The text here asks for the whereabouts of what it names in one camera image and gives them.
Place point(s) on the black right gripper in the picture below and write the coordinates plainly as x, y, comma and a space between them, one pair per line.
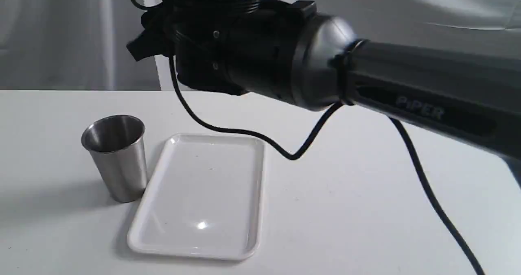
233, 47

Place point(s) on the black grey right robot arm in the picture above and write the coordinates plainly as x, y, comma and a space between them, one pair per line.
295, 54

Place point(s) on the stainless steel cup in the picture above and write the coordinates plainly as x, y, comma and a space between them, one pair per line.
116, 145

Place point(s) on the grey draped backdrop cloth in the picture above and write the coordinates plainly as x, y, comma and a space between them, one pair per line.
80, 44

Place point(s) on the white rectangular plastic tray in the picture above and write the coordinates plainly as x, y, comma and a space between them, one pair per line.
203, 200

